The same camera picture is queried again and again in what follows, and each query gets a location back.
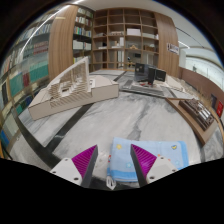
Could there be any small beige architectural model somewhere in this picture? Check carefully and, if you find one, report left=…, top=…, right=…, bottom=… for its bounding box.
left=165, top=74, right=186, bottom=93

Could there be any white architectural model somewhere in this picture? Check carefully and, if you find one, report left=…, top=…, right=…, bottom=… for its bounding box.
left=27, top=55, right=120, bottom=121

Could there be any black model on grey base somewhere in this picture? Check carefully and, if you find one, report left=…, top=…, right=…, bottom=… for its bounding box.
left=120, top=62, right=168, bottom=98

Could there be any light blue printed towel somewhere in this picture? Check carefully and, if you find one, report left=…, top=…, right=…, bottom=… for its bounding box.
left=105, top=136, right=190, bottom=191

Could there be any dark box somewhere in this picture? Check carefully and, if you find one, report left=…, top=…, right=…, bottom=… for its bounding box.
left=209, top=93, right=218, bottom=108

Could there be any library bookshelf wall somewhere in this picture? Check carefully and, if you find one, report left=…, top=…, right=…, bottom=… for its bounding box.
left=0, top=13, right=54, bottom=158

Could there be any wooden shelf unit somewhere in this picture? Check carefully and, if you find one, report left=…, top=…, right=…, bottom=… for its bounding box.
left=48, top=4, right=181, bottom=78

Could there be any red box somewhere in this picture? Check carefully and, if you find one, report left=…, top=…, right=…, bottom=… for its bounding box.
left=215, top=99, right=224, bottom=118

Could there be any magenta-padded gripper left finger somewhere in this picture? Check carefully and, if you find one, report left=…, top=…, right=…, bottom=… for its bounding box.
left=49, top=143, right=100, bottom=189

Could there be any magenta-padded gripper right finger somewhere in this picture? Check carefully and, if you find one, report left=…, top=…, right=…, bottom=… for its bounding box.
left=129, top=143, right=179, bottom=188

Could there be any white wall sign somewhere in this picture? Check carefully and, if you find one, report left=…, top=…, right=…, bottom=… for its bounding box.
left=166, top=42, right=180, bottom=55

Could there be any brown model on wooden board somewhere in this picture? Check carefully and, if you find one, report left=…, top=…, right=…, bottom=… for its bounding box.
left=165, top=97, right=219, bottom=147

